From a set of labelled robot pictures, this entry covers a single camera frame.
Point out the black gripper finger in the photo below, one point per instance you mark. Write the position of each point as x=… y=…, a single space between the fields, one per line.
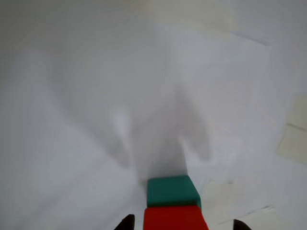
x=239 y=226
x=127 y=224

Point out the red wooden cube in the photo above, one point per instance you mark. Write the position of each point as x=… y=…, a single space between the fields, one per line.
x=172 y=219

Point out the small white paper sheet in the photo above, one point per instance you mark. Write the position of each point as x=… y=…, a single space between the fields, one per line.
x=72 y=119

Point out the teal blue wooden cube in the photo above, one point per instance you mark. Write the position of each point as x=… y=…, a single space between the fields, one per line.
x=171 y=190

